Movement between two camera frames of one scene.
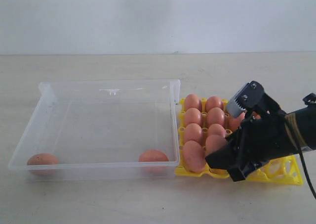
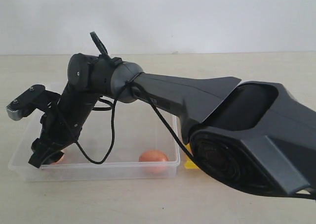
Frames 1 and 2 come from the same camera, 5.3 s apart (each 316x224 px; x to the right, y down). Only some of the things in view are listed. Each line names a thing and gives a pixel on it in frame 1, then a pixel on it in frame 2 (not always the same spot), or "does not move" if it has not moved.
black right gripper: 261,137 -> 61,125
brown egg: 43,164 -> 60,160
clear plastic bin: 101,129 does not move
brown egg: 154,161 does not move
